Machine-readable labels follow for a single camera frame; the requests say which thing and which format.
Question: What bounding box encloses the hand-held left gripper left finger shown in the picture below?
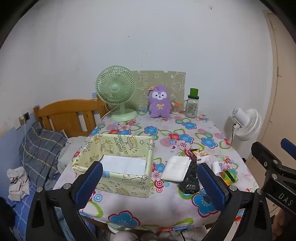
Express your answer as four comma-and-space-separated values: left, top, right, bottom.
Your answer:
26, 161, 104, 241

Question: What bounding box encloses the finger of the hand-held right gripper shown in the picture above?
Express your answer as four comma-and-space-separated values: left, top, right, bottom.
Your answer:
280, 138, 296, 160
251, 141, 284, 173

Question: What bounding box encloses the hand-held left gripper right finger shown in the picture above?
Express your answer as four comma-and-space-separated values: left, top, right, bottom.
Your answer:
196, 163, 270, 241

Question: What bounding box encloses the white roll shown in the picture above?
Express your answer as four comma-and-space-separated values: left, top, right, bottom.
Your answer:
211, 161, 222, 175

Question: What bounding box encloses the black plastic bag roll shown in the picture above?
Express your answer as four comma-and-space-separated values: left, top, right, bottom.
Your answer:
179, 160, 201, 194

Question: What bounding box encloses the small colourful snack packet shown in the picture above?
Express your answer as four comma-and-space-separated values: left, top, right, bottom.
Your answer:
188, 148, 210, 164

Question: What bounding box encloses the yellow fabric storage box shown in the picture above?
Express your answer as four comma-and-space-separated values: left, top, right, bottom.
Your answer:
72, 134, 155, 198

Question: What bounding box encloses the white soft pack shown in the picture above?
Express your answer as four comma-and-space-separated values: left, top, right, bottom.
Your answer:
161, 156, 191, 182

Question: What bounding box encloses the person's right hand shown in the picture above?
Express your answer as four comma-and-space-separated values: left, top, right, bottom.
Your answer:
271, 209, 287, 241

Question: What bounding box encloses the white standing fan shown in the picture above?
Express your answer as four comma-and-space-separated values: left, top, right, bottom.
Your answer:
225, 107, 262, 149

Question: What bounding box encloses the white grey blanket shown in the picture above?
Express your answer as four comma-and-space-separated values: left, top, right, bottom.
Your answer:
57, 136, 87, 173

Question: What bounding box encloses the white paper liner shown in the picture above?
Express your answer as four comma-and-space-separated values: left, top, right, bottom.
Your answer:
100, 154, 148, 174

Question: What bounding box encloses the beige door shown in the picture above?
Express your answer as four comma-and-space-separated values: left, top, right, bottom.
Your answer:
257, 9, 296, 163

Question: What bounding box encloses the floral tablecloth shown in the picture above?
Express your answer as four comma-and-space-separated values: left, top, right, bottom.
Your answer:
53, 109, 260, 233

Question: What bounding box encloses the grey plaid pillow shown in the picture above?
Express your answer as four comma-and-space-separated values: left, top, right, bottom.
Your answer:
19, 122, 67, 187

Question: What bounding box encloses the crumpled light cloth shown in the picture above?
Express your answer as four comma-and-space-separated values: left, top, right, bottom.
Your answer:
7, 167, 30, 201

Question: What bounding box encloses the blue checked bedsheet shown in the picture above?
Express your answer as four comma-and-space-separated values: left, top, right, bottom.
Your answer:
6, 173, 70, 241

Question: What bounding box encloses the wooden bed headboard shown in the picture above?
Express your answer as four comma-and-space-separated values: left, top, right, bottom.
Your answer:
33, 98, 109, 137

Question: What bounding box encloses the glass jar with green lid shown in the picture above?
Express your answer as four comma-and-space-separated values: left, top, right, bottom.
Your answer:
183, 88, 200, 118

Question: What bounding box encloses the cotton swab container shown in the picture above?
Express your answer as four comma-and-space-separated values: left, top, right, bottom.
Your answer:
171, 101, 183, 114

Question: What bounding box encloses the dark cloth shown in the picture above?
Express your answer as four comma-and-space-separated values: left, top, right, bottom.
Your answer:
0, 197, 15, 241

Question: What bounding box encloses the purple plush toy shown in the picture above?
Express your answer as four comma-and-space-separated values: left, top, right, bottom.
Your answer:
148, 85, 173, 118

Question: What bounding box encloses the green desk fan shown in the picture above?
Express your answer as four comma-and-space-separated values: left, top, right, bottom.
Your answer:
95, 66, 138, 122

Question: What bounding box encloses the green patterned foam board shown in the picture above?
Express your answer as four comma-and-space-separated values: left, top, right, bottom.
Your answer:
131, 70, 186, 112

